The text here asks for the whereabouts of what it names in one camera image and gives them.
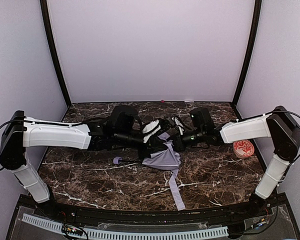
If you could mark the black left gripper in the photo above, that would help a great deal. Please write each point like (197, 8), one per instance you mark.
(148, 141)

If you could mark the left black corner post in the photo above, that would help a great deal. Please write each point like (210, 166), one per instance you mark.
(53, 51)

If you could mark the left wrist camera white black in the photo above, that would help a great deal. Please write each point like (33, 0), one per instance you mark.
(155, 127)

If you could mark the right black corner post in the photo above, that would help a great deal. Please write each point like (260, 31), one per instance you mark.
(248, 52)

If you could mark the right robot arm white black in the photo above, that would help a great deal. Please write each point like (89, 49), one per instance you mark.
(279, 125)

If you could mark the red white patterned bowl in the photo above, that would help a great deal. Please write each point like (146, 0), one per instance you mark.
(243, 148)

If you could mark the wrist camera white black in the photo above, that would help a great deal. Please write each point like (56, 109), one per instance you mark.
(155, 127)
(178, 124)

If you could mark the lavender folding umbrella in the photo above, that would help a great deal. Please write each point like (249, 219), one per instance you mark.
(167, 160)

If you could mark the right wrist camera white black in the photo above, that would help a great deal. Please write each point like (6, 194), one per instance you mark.
(178, 124)

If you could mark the black corner post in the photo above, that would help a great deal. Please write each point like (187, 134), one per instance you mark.
(53, 51)
(248, 52)

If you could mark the grey slotted cable duct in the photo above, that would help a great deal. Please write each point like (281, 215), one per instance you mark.
(122, 232)

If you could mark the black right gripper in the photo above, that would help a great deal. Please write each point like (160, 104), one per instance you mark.
(177, 141)

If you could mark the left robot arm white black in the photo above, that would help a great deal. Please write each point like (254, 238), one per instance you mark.
(122, 129)

